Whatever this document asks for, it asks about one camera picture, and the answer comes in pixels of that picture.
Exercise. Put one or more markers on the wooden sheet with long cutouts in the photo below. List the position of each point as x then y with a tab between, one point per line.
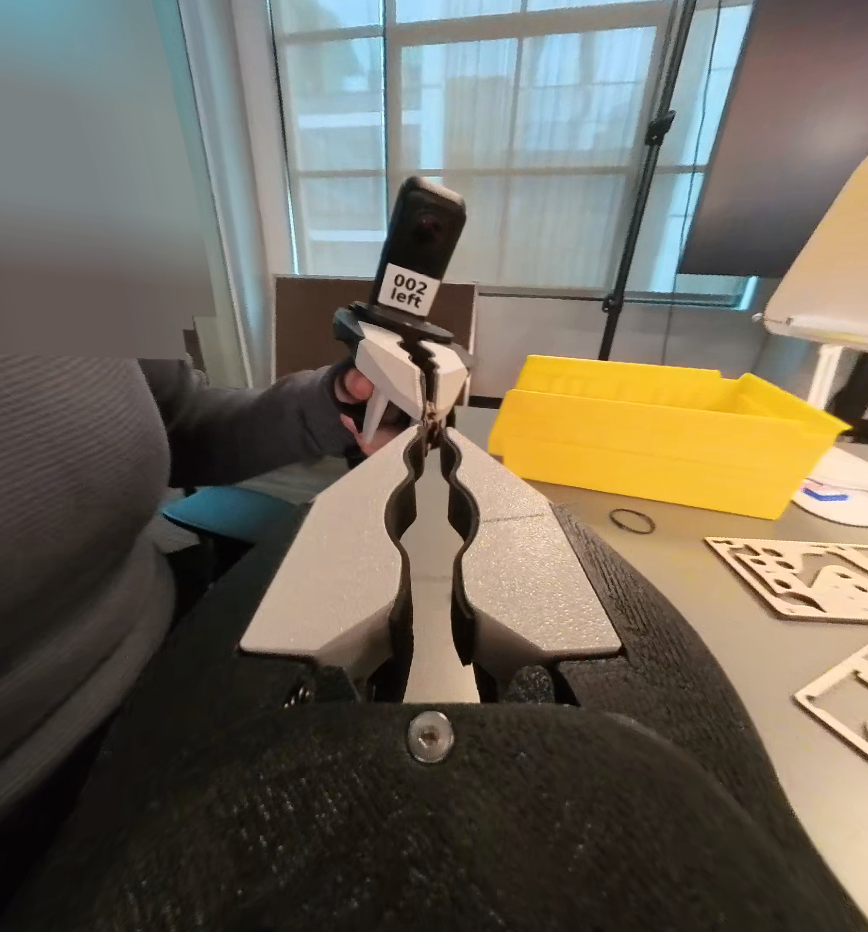
834	692

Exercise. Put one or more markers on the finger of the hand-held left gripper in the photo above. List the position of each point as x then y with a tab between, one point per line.
450	382
394	371

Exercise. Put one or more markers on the blue chair seat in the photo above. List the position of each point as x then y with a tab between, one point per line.
230	510

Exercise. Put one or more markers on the person's grey sweater torso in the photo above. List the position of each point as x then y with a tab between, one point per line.
55	510

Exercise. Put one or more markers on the black rubber band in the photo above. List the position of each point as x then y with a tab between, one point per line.
613	520

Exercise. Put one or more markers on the small wooden model part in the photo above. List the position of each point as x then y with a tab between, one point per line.
429	424

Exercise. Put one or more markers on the white tilted panel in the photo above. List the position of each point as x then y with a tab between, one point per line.
856	255

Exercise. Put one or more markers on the person's left hand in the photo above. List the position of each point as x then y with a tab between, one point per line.
332	415

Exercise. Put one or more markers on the wooden sheet with round holes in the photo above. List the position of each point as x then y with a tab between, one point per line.
732	553

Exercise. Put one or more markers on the person's left forearm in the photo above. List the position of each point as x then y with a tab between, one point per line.
245	429

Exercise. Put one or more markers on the black tripod stand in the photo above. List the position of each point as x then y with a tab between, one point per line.
658	127

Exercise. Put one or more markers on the dark monitor screen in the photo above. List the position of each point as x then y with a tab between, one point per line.
783	145

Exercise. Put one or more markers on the brown divider panel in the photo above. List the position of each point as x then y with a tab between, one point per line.
310	327

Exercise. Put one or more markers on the yellow plastic bin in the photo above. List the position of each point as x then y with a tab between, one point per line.
623	371
660	466

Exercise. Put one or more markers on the large paned window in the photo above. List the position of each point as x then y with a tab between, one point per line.
478	145

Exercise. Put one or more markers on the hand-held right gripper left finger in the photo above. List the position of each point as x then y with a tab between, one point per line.
325	575

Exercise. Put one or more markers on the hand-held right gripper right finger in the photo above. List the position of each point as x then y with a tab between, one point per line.
543	582

